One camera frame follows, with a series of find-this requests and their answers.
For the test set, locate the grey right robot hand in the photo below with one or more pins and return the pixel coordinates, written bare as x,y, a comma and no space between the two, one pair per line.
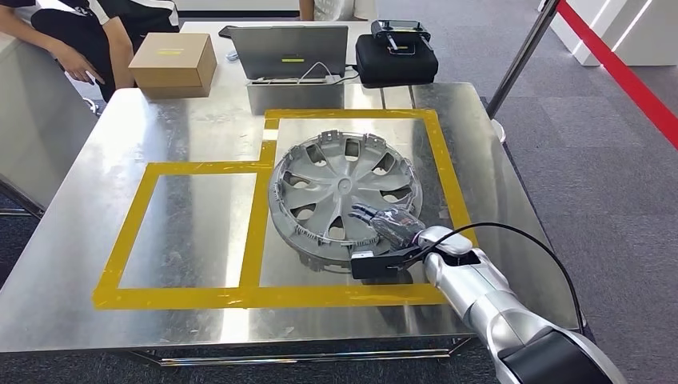
397,225

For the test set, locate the grey plastic wheel cover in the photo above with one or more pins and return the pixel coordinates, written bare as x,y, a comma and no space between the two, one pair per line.
339,185

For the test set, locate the stainless steel workbench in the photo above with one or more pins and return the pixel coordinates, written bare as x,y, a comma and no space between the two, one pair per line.
159,132

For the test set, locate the black carrying case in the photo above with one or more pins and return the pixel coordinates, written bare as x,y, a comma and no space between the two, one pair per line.
394,66

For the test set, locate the black remote controller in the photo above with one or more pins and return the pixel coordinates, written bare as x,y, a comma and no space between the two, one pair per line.
400,29

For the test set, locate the grey laptop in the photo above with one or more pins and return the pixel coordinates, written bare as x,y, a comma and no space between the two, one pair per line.
288,50

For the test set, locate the chrome barrier stanchion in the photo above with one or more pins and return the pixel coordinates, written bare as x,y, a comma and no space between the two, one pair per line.
522,58

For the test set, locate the person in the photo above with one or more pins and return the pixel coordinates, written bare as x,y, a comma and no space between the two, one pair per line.
339,8
79,21

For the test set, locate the white table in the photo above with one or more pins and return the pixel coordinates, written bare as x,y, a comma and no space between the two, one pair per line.
225,71

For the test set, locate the red barrier belt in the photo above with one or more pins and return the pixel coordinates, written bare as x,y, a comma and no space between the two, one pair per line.
625,79

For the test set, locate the brown cardboard box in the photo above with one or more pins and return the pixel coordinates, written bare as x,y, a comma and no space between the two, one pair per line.
175,58

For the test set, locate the white display plinth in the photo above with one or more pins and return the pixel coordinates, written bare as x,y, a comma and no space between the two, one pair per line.
651,37
606,26

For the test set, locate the white cabinet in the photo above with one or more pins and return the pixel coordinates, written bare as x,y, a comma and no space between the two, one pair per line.
37,122

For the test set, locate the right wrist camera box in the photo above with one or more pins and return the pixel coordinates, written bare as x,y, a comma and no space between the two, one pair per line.
371,265

